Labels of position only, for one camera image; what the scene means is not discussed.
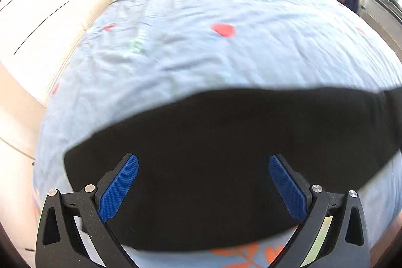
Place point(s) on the blue printed bed sheet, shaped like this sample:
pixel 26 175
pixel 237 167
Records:
pixel 204 60

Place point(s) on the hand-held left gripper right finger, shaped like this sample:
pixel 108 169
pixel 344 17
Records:
pixel 287 186

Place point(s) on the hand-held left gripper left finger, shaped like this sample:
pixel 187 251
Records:
pixel 121 186

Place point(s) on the white wardrobe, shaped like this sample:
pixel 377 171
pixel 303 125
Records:
pixel 47 4

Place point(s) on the black pants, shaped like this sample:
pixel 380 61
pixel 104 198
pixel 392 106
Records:
pixel 213 145

